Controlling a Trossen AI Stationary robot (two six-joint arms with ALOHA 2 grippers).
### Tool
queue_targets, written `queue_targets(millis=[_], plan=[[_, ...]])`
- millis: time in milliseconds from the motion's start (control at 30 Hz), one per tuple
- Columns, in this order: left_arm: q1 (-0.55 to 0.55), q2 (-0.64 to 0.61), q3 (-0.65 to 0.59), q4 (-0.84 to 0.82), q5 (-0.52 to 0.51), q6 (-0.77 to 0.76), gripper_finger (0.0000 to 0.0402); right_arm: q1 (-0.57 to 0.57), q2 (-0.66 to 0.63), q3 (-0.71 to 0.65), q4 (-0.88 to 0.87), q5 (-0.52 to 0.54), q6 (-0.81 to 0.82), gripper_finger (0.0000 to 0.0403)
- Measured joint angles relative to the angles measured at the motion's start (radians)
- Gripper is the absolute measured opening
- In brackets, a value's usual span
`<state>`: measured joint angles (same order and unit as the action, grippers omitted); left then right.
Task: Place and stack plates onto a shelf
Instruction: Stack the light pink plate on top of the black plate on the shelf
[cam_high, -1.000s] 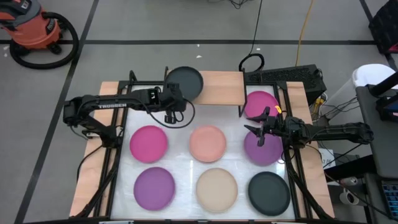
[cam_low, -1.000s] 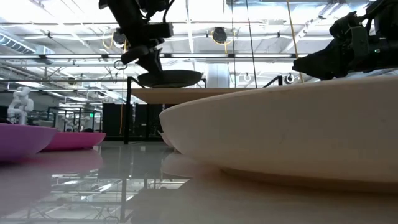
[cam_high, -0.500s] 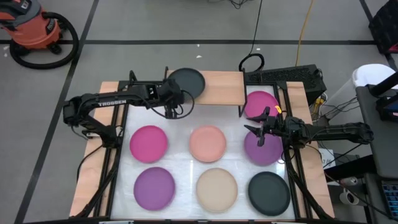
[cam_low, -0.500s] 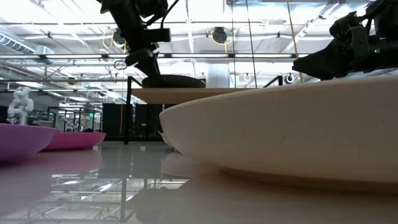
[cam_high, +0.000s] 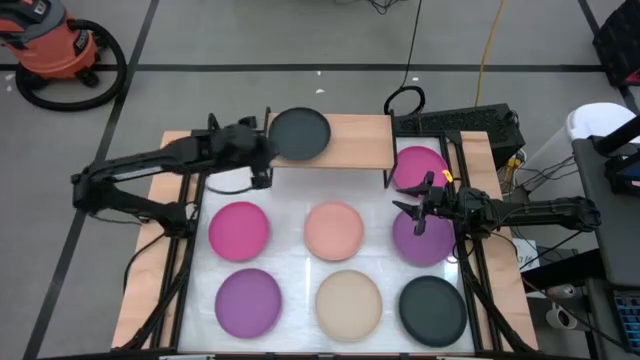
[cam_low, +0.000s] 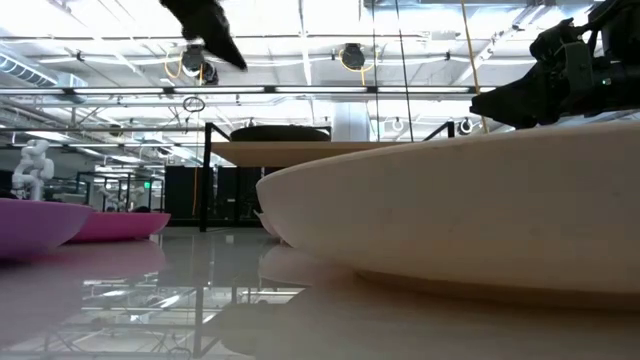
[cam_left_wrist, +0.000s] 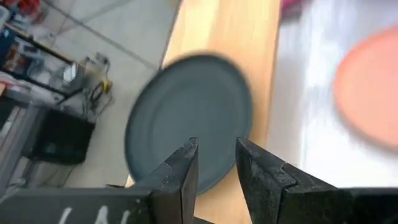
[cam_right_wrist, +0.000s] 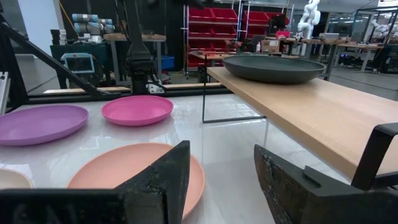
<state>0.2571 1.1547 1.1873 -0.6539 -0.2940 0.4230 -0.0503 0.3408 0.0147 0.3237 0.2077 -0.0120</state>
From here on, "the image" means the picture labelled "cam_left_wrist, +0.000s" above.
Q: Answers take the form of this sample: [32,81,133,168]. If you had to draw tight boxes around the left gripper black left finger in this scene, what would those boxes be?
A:
[133,136,200,224]

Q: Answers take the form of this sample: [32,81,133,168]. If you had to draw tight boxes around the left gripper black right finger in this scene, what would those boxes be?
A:
[235,137,343,224]

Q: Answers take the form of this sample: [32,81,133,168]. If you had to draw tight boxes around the dark grey plate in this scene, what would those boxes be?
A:
[124,54,254,196]

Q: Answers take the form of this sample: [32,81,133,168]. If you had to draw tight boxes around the orange plate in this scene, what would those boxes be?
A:
[332,26,398,151]

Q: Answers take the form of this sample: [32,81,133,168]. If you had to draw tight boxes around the pink plate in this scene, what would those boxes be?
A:
[280,0,312,20]

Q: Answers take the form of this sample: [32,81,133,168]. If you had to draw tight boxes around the wooden shelf board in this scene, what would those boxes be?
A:
[124,0,282,224]

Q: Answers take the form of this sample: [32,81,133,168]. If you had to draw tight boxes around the black box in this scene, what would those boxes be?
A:
[29,108,96,166]

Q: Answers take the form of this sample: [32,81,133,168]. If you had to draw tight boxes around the cluttered storage rack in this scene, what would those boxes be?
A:
[0,0,110,105]

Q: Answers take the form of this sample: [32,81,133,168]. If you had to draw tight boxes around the yellow coiled cable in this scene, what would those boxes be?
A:
[89,79,113,104]

